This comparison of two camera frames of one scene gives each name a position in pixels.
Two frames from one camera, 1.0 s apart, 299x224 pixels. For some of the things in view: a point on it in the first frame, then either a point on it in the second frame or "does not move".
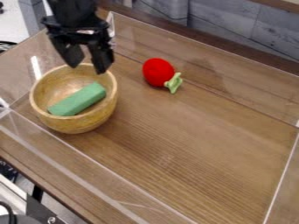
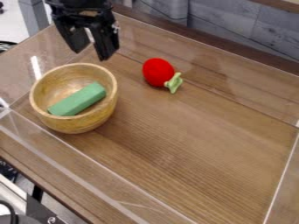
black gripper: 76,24 → 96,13
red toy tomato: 160,73 does not move
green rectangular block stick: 80,101 does not move
